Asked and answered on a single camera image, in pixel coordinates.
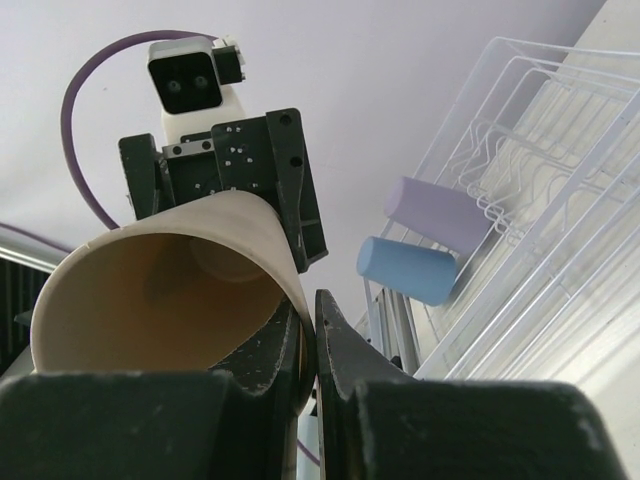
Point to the white wire dish rack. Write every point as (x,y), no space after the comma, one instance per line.
(544,140)

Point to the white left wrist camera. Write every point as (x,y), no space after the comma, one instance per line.
(194,78)

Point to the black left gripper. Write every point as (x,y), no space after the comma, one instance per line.
(266,156)

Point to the beige plastic cup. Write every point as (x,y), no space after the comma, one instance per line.
(177,291)

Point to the lilac plastic cup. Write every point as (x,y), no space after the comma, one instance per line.
(449,217)

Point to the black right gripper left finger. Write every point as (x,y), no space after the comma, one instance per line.
(237,420)

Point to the blue plastic cup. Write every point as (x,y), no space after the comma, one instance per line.
(424,274)

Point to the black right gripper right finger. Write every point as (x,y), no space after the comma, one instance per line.
(377,422)

